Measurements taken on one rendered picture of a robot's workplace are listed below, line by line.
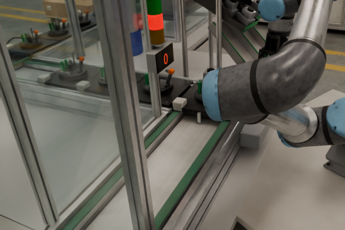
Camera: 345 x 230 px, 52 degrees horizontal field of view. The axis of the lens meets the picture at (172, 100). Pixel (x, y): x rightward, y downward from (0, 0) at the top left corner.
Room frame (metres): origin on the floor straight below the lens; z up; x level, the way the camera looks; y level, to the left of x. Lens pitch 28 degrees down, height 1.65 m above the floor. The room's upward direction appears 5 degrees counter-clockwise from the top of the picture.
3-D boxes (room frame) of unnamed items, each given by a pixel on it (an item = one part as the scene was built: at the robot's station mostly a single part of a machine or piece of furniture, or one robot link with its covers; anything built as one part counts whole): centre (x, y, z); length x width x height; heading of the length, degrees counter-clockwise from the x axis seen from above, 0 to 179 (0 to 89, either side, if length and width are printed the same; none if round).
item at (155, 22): (1.17, 0.04, 1.34); 0.05 x 0.05 x 0.05
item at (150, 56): (1.17, 0.04, 1.29); 0.12 x 0.05 x 0.25; 151
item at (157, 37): (1.17, 0.04, 1.29); 0.05 x 0.05 x 0.05
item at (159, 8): (1.17, 0.04, 1.39); 0.05 x 0.05 x 0.05
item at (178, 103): (1.24, -0.03, 0.97); 0.05 x 0.05 x 0.04; 61
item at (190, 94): (1.28, -0.16, 0.96); 0.24 x 0.24 x 0.02; 61
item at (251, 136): (1.10, -0.31, 0.93); 0.21 x 0.07 x 0.06; 151
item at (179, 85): (1.40, 0.06, 1.01); 0.24 x 0.24 x 0.13; 61
